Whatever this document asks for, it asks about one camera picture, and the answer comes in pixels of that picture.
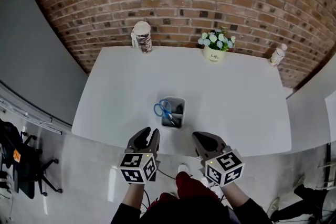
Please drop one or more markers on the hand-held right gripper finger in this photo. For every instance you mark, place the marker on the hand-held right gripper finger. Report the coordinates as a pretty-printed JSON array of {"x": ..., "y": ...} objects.
[
  {"x": 201, "y": 153},
  {"x": 218, "y": 143}
]

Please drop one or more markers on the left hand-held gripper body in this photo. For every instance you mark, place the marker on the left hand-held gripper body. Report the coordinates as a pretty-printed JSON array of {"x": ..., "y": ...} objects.
[{"x": 136, "y": 168}]

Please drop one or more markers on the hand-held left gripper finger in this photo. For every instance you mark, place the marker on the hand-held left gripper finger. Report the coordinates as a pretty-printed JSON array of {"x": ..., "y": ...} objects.
[
  {"x": 155, "y": 143},
  {"x": 132, "y": 143}
]

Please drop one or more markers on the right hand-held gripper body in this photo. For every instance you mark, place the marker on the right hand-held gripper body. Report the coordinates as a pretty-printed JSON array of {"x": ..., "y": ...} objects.
[{"x": 225, "y": 168}]

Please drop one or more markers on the grey plastic pen holder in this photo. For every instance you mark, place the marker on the grey plastic pen holder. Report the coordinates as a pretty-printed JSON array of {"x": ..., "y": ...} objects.
[{"x": 171, "y": 126}]

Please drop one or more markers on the person's right forearm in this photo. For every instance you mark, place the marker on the person's right forearm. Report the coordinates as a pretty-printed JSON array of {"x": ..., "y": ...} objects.
[{"x": 233, "y": 196}]

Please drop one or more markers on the person's left forearm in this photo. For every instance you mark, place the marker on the person's left forearm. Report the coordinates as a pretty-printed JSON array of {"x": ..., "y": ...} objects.
[{"x": 132, "y": 196}]

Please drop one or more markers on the person's white right shoe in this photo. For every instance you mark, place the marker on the person's white right shoe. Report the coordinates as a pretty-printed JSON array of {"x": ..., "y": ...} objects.
[{"x": 183, "y": 168}]

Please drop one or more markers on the person's red trousers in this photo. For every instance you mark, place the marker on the person's red trousers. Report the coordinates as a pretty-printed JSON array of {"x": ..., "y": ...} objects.
[{"x": 189, "y": 186}]

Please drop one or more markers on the white desk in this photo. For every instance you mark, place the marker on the white desk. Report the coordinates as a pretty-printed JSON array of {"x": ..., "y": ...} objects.
[{"x": 236, "y": 112}]

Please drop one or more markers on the person's black top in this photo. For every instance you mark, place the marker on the person's black top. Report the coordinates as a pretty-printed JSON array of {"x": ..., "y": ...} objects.
[{"x": 189, "y": 213}]

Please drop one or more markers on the white pot with flowers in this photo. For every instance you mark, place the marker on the white pot with flowers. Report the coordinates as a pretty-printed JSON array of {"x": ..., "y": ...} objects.
[{"x": 213, "y": 56}]

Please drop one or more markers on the black stand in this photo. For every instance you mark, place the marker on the black stand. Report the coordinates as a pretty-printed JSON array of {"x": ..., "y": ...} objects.
[{"x": 309, "y": 199}]

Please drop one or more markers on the metal shelf rack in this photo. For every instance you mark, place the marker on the metal shelf rack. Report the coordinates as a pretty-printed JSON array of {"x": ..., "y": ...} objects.
[{"x": 39, "y": 123}]

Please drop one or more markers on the white cabinet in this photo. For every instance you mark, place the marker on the white cabinet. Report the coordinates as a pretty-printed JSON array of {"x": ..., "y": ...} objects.
[{"x": 309, "y": 118}]

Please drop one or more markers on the patterned jar with white lid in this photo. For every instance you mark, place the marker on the patterned jar with white lid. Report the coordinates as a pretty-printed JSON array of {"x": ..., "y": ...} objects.
[{"x": 144, "y": 42}]

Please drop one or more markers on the small white bottle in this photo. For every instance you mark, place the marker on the small white bottle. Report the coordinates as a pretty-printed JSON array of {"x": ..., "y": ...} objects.
[{"x": 277, "y": 57}]

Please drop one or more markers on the black office chair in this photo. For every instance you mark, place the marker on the black office chair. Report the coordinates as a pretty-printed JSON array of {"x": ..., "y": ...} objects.
[{"x": 29, "y": 165}]

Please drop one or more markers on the orange tag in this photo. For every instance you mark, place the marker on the orange tag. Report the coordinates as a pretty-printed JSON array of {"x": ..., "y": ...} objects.
[{"x": 17, "y": 155}]

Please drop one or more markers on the grey refrigerator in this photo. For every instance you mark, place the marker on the grey refrigerator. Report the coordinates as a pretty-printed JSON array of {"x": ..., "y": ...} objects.
[{"x": 31, "y": 60}]

